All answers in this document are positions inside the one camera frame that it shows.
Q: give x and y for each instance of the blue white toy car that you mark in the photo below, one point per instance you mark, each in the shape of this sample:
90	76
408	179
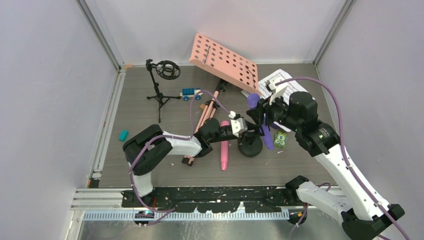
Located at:
187	93

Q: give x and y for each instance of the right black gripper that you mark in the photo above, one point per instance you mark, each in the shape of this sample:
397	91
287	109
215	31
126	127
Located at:
263	106

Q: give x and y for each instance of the green owl number tile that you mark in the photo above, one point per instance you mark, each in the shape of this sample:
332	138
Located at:
280	139

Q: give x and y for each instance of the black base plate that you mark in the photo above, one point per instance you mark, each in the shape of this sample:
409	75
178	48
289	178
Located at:
216	199

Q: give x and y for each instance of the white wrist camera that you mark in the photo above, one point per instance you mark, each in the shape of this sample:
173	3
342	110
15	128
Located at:
277	89
238	124

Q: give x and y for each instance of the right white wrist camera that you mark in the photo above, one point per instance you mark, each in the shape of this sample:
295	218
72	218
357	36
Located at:
277	89

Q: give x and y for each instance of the pink microphone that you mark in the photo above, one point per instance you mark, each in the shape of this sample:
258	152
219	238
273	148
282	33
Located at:
224	154

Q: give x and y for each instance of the slotted cable duct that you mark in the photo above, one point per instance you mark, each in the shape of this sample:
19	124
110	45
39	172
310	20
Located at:
146	215

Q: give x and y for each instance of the teal block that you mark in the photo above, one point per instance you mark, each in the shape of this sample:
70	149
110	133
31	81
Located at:
123	135

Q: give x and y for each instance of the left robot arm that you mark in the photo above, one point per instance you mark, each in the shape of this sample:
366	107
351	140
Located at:
148	148

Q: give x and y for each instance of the black tripod shock mount stand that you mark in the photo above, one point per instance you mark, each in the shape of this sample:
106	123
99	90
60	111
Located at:
167	70

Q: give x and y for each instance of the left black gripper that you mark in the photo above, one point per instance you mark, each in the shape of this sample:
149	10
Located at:
249	136

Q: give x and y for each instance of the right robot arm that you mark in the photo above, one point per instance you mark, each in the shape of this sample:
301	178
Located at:
363	213

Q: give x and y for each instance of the purple microphone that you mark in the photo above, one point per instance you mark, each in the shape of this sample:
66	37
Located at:
267	138

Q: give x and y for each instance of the black round base mic stand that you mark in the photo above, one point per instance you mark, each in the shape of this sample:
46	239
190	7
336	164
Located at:
251	149

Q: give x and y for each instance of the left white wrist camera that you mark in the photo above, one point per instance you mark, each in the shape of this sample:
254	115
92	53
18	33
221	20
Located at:
238	124

